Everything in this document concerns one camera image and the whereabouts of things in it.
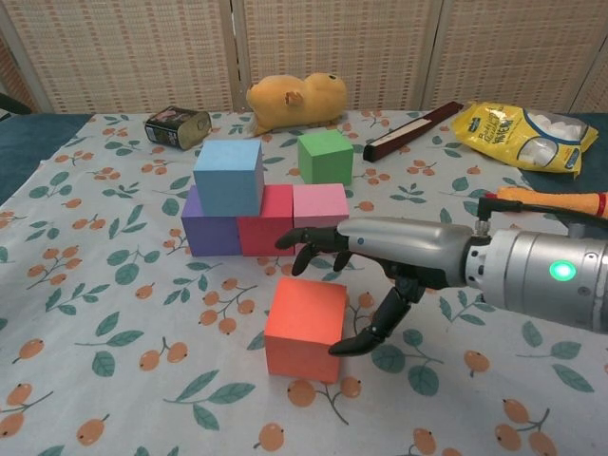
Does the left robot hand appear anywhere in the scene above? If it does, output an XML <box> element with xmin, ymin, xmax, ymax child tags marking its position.
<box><xmin>0</xmin><ymin>92</ymin><xmax>30</xmax><ymax>116</ymax></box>

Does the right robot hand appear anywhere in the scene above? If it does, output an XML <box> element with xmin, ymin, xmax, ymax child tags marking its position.
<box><xmin>275</xmin><ymin>217</ymin><xmax>476</xmax><ymax>357</ymax></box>

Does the light pink cube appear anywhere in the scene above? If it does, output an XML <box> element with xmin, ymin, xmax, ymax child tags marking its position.
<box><xmin>292</xmin><ymin>183</ymin><xmax>351</xmax><ymax>230</ymax></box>

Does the green cube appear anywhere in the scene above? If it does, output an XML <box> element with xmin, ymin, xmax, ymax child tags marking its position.
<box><xmin>296</xmin><ymin>128</ymin><xmax>355</xmax><ymax>186</ymax></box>

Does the orange cube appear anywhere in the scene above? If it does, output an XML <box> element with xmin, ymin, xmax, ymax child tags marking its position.
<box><xmin>263</xmin><ymin>277</ymin><xmax>351</xmax><ymax>384</ymax></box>

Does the magenta red cube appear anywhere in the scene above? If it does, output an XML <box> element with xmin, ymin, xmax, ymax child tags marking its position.
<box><xmin>237</xmin><ymin>183</ymin><xmax>295</xmax><ymax>257</ymax></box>

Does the light blue cube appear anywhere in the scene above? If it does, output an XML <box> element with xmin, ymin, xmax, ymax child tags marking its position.
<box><xmin>193</xmin><ymin>140</ymin><xmax>266</xmax><ymax>218</ymax></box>

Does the purple cube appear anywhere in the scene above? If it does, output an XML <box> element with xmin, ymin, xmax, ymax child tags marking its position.
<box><xmin>180</xmin><ymin>184</ymin><xmax>243</xmax><ymax>257</ymax></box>

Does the dark red folded fan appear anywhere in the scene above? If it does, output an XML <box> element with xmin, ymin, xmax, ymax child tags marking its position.
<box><xmin>363</xmin><ymin>101</ymin><xmax>465</xmax><ymax>162</ymax></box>

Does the yellow marshmallow bag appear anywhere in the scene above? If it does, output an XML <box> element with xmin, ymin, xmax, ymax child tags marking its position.
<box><xmin>449</xmin><ymin>101</ymin><xmax>599</xmax><ymax>181</ymax></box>

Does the black luncheon meat can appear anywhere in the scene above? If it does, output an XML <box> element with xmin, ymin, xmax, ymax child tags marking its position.
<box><xmin>144</xmin><ymin>106</ymin><xmax>213</xmax><ymax>151</ymax></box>

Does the yellow rubber chicken toy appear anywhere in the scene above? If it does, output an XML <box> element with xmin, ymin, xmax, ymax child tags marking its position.
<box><xmin>496</xmin><ymin>185</ymin><xmax>608</xmax><ymax>220</ymax></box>

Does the yellow plush animal toy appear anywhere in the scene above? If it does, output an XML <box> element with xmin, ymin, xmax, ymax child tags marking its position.
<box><xmin>245</xmin><ymin>70</ymin><xmax>348</xmax><ymax>139</ymax></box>

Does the bamboo folding screen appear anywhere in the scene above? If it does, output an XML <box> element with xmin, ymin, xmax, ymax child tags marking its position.
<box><xmin>0</xmin><ymin>0</ymin><xmax>608</xmax><ymax>116</ymax></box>

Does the floral print tablecloth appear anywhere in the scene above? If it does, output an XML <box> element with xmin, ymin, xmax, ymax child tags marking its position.
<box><xmin>0</xmin><ymin>108</ymin><xmax>608</xmax><ymax>456</ymax></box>

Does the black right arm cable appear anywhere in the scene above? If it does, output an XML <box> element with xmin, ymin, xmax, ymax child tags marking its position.
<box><xmin>476</xmin><ymin>196</ymin><xmax>608</xmax><ymax>234</ymax></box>

